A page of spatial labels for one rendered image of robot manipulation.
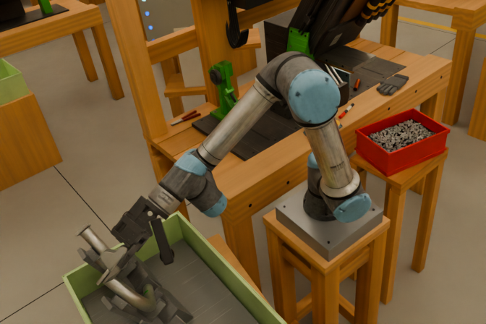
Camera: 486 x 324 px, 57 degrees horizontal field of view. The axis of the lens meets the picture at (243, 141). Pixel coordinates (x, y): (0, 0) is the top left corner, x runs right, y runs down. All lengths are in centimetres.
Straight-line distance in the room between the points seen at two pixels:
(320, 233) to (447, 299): 118
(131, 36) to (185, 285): 100
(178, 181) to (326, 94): 41
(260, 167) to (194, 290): 58
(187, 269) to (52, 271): 154
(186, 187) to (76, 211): 223
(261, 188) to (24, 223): 203
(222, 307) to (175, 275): 21
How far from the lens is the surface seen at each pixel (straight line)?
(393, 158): 186
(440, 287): 259
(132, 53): 193
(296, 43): 203
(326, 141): 116
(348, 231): 152
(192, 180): 112
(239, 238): 183
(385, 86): 228
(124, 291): 115
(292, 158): 182
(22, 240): 328
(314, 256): 152
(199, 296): 146
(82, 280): 155
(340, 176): 126
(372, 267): 176
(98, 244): 128
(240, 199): 170
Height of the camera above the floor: 201
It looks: 35 degrees down
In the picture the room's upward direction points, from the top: 8 degrees counter-clockwise
